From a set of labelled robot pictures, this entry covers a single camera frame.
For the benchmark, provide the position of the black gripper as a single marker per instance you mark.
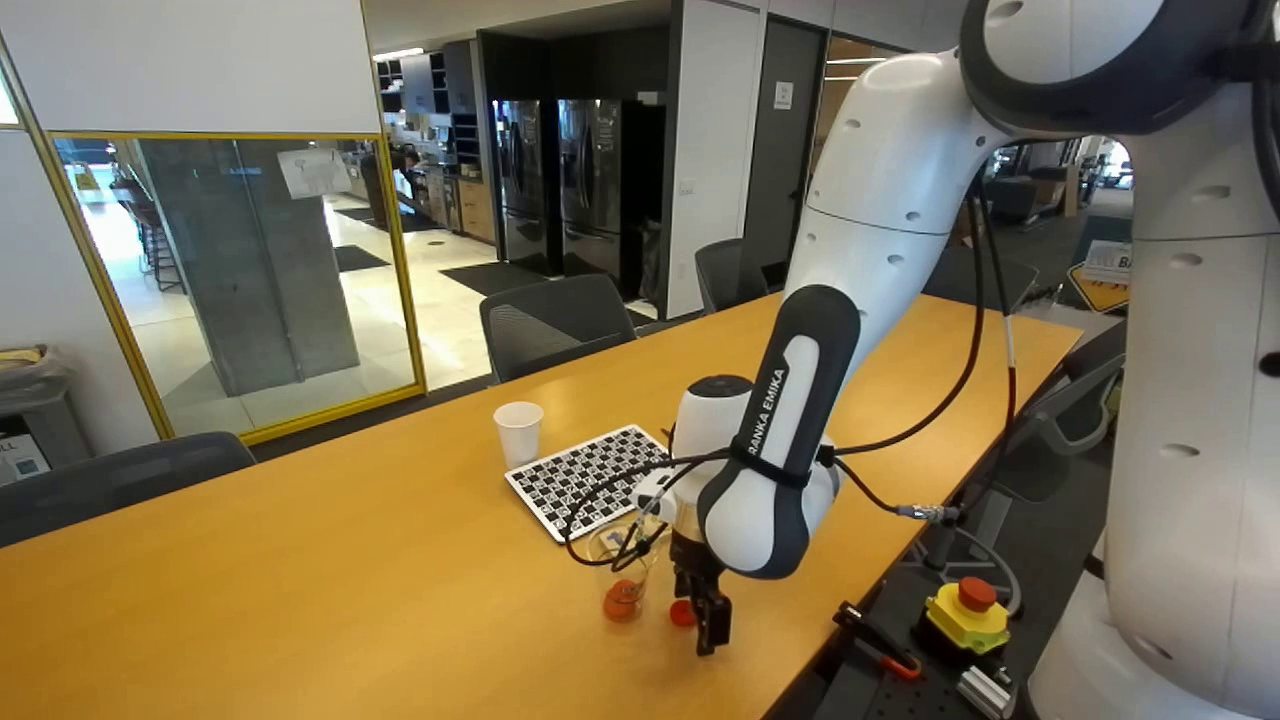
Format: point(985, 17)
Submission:
point(698, 560)

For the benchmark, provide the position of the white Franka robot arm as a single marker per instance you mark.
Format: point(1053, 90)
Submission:
point(880, 173)

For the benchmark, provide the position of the clear plastic cup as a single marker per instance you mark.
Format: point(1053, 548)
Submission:
point(616, 565)

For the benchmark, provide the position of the white paper cup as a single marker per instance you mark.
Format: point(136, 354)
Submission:
point(517, 435)

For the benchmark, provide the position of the black orange bar clamp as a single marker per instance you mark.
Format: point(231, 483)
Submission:
point(875, 640)

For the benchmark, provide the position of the black white checkerboard calibration board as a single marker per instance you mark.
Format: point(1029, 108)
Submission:
point(572, 474)

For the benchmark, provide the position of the yellow red emergency stop button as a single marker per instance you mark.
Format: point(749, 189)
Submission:
point(969, 618)

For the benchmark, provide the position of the gray office chair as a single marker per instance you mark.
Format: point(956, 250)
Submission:
point(1063, 422)
point(555, 321)
point(726, 273)

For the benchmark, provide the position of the wood framed glass partition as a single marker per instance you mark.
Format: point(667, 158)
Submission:
point(404, 295)

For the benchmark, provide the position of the paper sign on glass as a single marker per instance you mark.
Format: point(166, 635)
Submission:
point(314, 171)

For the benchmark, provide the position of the gray trash bin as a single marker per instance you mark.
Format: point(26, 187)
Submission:
point(43, 413)

